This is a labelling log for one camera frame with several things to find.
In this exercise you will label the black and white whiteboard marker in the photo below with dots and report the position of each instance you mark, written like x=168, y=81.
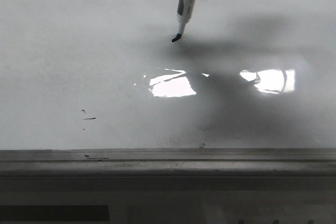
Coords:
x=187, y=1

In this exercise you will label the white whiteboard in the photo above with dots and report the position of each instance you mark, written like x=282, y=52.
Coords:
x=83, y=74

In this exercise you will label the grey aluminium whiteboard frame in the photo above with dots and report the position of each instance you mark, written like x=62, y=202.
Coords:
x=174, y=162

